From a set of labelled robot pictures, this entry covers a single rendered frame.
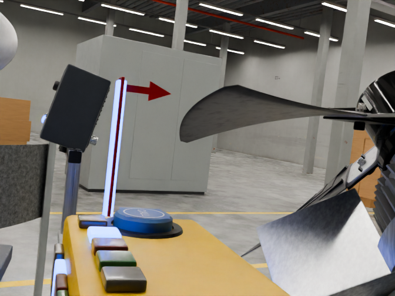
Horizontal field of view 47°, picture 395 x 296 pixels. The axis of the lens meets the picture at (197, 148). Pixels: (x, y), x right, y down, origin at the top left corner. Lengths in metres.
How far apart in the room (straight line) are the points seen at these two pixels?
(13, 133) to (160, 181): 2.87
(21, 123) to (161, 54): 2.94
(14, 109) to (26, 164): 6.08
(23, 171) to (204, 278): 2.20
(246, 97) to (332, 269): 0.25
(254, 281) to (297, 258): 0.40
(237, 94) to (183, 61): 6.60
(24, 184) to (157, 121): 4.64
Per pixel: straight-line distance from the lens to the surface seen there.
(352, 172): 0.79
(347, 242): 0.62
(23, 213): 2.47
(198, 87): 7.22
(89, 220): 0.30
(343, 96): 6.90
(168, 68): 6.98
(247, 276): 0.24
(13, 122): 8.47
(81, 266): 0.23
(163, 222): 0.30
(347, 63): 6.96
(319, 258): 0.62
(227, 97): 0.52
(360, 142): 9.06
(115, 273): 0.21
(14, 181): 2.36
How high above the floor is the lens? 1.15
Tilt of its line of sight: 3 degrees down
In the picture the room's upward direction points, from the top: 6 degrees clockwise
